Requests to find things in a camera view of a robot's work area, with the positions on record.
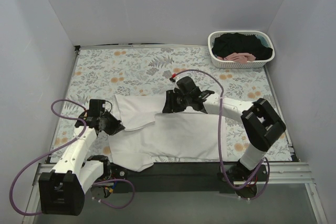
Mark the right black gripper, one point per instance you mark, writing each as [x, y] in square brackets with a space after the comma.
[172, 100]

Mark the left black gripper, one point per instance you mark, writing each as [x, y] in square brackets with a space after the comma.
[111, 125]

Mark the white t shirt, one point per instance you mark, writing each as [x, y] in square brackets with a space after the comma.
[149, 133]

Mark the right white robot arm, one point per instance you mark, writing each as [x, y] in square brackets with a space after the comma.
[262, 123]

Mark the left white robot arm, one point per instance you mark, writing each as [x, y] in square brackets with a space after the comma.
[62, 190]

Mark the floral table mat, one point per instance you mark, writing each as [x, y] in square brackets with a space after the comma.
[102, 73]

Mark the white plastic laundry basket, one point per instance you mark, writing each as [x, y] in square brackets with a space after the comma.
[235, 65]

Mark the black garment in basket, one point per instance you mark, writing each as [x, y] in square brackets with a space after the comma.
[229, 43]

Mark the pink garment in basket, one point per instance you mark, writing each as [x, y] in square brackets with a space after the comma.
[242, 58]

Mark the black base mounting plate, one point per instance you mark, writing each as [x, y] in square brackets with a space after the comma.
[177, 177]

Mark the blue garment in basket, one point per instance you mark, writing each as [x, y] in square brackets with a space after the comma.
[263, 41]

